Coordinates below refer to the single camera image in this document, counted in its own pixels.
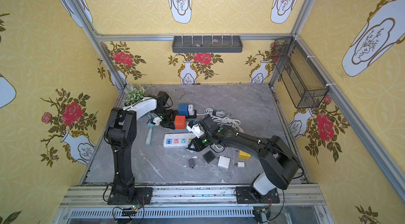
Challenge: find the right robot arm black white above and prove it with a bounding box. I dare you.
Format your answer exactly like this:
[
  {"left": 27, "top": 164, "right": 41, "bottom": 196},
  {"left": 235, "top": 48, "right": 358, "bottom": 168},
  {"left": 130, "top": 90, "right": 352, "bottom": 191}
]
[{"left": 187, "top": 115, "right": 302, "bottom": 195}]

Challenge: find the white power strip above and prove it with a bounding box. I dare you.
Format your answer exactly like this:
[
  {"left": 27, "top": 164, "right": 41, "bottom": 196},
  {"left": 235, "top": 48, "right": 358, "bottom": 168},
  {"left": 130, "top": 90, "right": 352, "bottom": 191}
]
[{"left": 162, "top": 133, "right": 196, "bottom": 149}]

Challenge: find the grey purple plug adapter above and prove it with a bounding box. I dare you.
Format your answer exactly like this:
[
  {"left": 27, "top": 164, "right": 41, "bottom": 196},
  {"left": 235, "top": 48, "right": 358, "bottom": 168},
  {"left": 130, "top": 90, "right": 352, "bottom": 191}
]
[{"left": 188, "top": 159, "right": 195, "bottom": 170}]

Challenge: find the yellow plug adapter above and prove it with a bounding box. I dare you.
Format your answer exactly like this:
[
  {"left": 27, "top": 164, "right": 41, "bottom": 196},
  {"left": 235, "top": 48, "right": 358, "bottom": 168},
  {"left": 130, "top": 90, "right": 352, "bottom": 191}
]
[{"left": 238, "top": 151, "right": 251, "bottom": 161}]

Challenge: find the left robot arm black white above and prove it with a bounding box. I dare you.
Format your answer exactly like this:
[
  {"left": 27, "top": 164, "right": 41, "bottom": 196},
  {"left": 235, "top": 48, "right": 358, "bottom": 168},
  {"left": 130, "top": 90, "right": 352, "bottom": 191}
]
[{"left": 104, "top": 91, "right": 175, "bottom": 203}]

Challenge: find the white coiled power cable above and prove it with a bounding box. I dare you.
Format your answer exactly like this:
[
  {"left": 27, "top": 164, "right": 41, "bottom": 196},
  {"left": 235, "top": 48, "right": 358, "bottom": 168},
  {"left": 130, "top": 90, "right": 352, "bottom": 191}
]
[{"left": 197, "top": 107, "right": 244, "bottom": 133}]

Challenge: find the black socket base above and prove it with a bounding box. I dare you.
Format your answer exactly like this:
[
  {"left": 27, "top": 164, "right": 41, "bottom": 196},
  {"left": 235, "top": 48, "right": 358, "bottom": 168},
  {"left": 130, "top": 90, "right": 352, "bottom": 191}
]
[{"left": 176, "top": 110, "right": 197, "bottom": 119}]

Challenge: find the white charger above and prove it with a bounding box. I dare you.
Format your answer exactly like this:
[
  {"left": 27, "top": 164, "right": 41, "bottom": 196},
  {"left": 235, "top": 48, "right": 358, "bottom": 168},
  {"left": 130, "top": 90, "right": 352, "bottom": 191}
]
[{"left": 188, "top": 104, "right": 194, "bottom": 116}]

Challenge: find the grey wall shelf tray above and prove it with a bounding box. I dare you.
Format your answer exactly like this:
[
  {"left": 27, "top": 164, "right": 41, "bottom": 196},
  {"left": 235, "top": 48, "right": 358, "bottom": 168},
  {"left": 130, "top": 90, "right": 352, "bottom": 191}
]
[{"left": 172, "top": 35, "right": 243, "bottom": 54}]

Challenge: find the red cube socket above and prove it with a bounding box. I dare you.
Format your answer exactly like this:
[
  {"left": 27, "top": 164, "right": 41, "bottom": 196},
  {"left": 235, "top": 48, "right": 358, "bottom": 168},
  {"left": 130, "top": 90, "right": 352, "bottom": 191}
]
[{"left": 174, "top": 115, "right": 187, "bottom": 130}]

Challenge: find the black plug adapter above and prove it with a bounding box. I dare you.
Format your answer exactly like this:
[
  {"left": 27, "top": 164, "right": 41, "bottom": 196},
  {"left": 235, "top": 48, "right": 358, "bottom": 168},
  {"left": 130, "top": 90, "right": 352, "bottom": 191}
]
[{"left": 203, "top": 151, "right": 216, "bottom": 164}]

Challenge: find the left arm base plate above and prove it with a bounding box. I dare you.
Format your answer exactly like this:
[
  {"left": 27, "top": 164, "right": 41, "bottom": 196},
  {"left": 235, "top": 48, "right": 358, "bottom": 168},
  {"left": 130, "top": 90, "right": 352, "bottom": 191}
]
[{"left": 107, "top": 187, "right": 153, "bottom": 206}]

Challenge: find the potted green plant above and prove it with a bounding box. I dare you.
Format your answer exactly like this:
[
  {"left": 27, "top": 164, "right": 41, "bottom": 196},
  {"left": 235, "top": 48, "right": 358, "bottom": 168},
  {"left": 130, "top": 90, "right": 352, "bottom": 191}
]
[{"left": 124, "top": 85, "right": 145, "bottom": 106}]

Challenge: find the small white plug adapter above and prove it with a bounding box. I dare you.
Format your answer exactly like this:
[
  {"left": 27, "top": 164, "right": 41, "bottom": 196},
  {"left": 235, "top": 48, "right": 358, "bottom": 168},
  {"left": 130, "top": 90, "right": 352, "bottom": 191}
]
[{"left": 237, "top": 161, "right": 245, "bottom": 168}]

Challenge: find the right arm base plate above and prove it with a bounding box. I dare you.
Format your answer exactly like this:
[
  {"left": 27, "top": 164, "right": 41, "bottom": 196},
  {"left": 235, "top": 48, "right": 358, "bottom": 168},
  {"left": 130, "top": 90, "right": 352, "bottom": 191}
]
[{"left": 234, "top": 186, "right": 280, "bottom": 204}]

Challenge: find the mint green handle tool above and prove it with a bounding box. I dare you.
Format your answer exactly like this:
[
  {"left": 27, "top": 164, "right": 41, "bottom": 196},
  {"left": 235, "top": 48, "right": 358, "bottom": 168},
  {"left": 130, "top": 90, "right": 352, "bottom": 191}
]
[{"left": 146, "top": 115, "right": 161, "bottom": 145}]

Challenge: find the black wire mesh basket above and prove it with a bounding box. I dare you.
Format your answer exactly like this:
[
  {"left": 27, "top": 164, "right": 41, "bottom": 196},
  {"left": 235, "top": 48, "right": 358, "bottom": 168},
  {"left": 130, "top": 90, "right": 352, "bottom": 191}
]
[{"left": 272, "top": 37, "right": 329, "bottom": 109}]

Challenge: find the blue cube socket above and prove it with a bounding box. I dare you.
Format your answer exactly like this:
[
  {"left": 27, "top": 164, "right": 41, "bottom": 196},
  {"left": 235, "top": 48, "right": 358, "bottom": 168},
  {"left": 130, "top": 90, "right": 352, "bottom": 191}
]
[{"left": 178, "top": 104, "right": 189, "bottom": 117}]

